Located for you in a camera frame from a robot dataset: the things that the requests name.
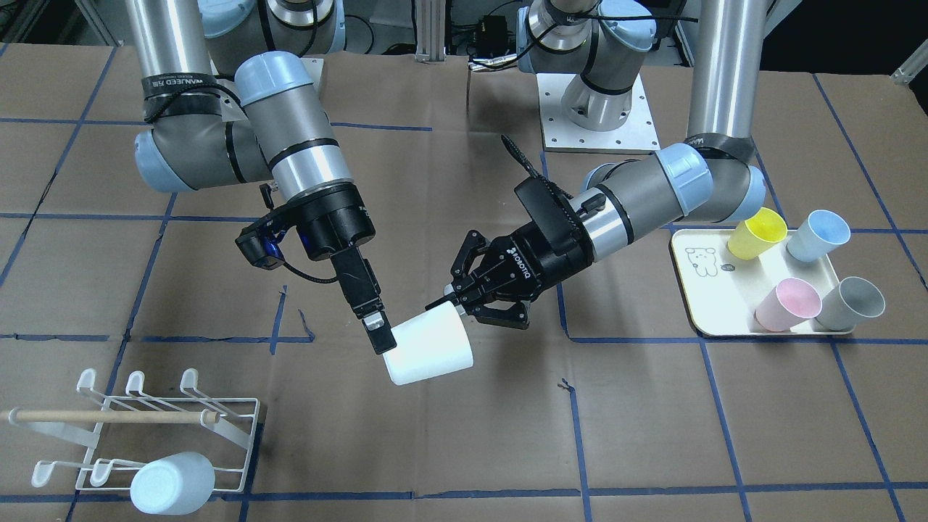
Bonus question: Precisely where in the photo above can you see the white wire cup rack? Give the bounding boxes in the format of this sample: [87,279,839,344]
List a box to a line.
[2,369,261,494]

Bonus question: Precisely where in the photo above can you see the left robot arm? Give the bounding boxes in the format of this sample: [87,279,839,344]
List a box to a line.
[427,1,769,329]

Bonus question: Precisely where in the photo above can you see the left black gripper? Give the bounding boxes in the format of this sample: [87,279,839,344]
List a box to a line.
[425,223,593,329]

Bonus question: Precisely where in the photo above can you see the cream serving tray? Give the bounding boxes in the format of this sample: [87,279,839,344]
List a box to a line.
[671,229,840,337]

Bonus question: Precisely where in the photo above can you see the white plastic cup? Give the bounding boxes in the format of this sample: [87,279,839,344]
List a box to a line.
[382,302,473,386]

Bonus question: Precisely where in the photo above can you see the yellow plastic cup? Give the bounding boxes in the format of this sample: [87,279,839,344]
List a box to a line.
[728,207,788,260]

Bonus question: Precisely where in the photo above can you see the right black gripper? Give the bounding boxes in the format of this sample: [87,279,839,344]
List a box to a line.
[293,185,397,355]

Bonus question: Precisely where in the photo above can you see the aluminium frame post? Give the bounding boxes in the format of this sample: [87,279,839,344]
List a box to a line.
[413,1,450,63]

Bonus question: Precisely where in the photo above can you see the light blue plastic cup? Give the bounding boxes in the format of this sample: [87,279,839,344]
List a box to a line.
[130,452,215,515]

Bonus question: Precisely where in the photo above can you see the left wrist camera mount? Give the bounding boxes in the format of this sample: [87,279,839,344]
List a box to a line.
[514,176,605,261]

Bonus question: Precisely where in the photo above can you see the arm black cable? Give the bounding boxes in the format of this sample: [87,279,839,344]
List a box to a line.
[500,134,573,211]
[279,257,341,285]

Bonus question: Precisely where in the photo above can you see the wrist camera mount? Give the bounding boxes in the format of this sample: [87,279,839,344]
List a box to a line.
[514,176,605,261]
[235,215,296,270]

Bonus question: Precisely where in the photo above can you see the black power box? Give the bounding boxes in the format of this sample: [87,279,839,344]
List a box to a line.
[473,14,508,57]

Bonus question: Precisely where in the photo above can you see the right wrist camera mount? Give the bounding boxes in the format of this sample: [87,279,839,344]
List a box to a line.
[235,215,296,270]

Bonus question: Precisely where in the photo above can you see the grey plastic cup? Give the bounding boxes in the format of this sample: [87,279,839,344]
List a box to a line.
[816,276,886,331]

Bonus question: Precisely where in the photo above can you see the light blue cup far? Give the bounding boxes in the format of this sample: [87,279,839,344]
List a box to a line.
[787,209,851,263]

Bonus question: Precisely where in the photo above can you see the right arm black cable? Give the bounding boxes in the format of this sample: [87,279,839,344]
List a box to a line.
[279,257,341,285]

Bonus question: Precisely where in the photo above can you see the pink plastic cup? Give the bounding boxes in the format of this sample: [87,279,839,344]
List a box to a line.
[753,277,822,331]

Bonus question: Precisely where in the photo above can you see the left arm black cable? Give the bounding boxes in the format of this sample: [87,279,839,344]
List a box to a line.
[500,134,573,211]

